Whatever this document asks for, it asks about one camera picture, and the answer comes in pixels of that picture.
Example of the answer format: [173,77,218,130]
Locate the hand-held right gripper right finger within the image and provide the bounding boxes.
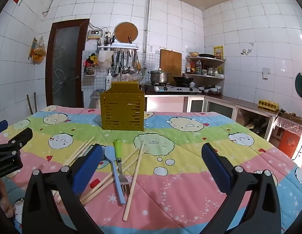
[202,143,281,234]

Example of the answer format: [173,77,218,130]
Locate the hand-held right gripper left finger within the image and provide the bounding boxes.
[22,143,104,234]

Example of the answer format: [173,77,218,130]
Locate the light blue spoon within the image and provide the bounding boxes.
[104,145,126,205]

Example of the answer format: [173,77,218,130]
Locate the green frog handle fork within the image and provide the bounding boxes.
[114,139,130,196]

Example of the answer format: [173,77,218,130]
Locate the bunch of wooden chopsticks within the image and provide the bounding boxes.
[52,136,149,222]

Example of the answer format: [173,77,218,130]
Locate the yellow slotted utensil holder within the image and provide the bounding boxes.
[100,82,145,131]

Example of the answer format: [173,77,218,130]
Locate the row of hanging kitchen utensils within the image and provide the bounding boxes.
[108,49,142,76]

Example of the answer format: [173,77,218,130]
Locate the person's left hand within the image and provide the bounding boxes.
[0,179,14,220]

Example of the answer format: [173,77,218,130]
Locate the colourful cartoon printed blanket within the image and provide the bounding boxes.
[0,105,302,234]

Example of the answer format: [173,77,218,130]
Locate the red cabinet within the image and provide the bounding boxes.
[277,127,301,159]

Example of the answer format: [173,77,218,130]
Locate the cluster of small bowls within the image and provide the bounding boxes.
[198,85,224,95]

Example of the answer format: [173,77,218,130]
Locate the brown frosted glass door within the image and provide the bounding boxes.
[45,19,90,109]

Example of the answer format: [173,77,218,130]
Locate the yellow egg carton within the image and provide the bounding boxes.
[257,99,280,111]

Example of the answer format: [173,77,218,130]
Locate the kitchen counter cabinets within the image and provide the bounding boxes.
[141,93,280,140]

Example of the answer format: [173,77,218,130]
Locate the hanging bag of oranges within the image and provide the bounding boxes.
[29,36,47,65]

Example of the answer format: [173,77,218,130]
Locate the pink lace cloth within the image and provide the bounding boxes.
[275,116,302,135]

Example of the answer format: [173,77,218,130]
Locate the steel gas stove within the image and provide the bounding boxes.
[142,82,202,95]

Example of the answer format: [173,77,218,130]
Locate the metal corner shelf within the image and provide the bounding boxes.
[185,55,226,80]

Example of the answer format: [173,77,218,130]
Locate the black wok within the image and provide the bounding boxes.
[172,73,194,84]

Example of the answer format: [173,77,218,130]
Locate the row of condiment bottles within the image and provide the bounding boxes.
[186,59,224,76]

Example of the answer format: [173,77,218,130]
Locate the red yellow hanging bundle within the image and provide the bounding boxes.
[83,53,98,76]

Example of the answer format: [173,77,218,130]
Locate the steel pot with lid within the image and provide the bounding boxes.
[148,68,172,83]

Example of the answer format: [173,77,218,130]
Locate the white hanging plastic bag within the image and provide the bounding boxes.
[97,51,113,67]

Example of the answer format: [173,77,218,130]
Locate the rectangular wooden cutting board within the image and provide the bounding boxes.
[160,49,182,77]

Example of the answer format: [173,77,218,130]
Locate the white box with red display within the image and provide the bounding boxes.
[87,30,103,40]

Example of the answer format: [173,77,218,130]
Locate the metal cup of knives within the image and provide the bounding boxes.
[104,33,115,47]

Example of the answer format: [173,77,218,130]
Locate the round wooden cutting board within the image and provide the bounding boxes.
[114,22,139,44]

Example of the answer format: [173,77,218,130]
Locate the yellow wall poster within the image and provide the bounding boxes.
[213,45,225,60]

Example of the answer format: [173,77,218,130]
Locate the dark round wall object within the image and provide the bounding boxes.
[295,72,302,99]

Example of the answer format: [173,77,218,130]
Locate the wall hook stickers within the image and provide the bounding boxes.
[240,43,254,55]

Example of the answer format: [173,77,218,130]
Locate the metal wall utensil rack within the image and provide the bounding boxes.
[97,43,139,52]

